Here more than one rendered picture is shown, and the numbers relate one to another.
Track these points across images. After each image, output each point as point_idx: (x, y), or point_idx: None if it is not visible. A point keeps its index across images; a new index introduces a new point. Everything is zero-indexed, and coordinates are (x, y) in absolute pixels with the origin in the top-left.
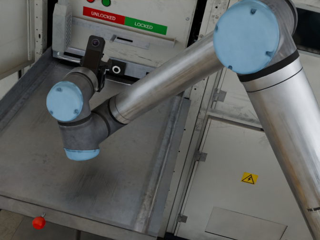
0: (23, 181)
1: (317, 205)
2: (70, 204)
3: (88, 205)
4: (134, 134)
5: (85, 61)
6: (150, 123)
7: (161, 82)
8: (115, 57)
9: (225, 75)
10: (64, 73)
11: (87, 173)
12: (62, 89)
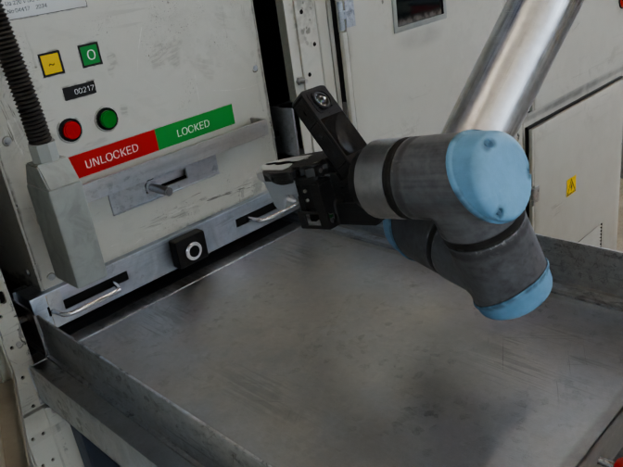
0: (495, 460)
1: None
2: (596, 395)
3: (601, 371)
4: (391, 282)
5: (339, 144)
6: (368, 260)
7: (546, 39)
8: (170, 233)
9: (357, 125)
10: (112, 336)
11: (495, 357)
12: (493, 139)
